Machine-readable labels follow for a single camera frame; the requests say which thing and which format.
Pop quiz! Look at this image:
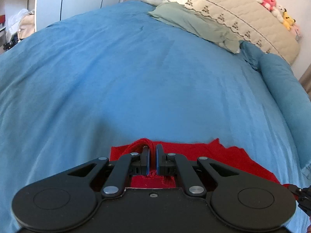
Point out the red knitted garment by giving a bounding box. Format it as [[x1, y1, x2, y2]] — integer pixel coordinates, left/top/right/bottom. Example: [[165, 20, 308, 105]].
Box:
[[110, 138, 280, 188]]

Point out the blue pillow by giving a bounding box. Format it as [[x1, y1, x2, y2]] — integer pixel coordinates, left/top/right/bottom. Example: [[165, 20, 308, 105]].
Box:
[[240, 41, 310, 174]]

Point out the blue bed cover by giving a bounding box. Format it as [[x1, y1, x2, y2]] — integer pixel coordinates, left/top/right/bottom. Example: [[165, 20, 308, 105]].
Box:
[[1, 1, 310, 232]]

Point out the pale green cloth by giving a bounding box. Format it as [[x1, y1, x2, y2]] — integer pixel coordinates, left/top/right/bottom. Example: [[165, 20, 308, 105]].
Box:
[[149, 3, 240, 54]]

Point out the cream embroidered quilt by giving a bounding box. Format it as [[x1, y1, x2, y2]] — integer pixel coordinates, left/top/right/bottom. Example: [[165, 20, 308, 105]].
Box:
[[140, 0, 300, 65]]

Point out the yellow plush toy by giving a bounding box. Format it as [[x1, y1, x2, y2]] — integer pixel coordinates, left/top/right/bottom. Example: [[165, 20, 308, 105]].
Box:
[[283, 9, 296, 31]]

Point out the pink plush toy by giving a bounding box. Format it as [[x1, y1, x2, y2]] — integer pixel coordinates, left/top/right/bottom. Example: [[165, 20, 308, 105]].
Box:
[[261, 0, 277, 11]]

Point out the white shelf unit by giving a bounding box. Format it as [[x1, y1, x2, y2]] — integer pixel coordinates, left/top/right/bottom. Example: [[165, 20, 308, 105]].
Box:
[[1, 0, 36, 53]]

